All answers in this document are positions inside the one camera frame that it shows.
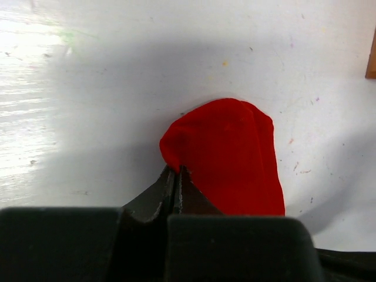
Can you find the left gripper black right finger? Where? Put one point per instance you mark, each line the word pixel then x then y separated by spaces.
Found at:
pixel 205 245

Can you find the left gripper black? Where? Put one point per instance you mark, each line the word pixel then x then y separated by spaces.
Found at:
pixel 343 266

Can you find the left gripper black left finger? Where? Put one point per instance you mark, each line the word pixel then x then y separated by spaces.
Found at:
pixel 89 243

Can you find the red santa sock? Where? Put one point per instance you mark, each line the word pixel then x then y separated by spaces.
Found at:
pixel 227 146

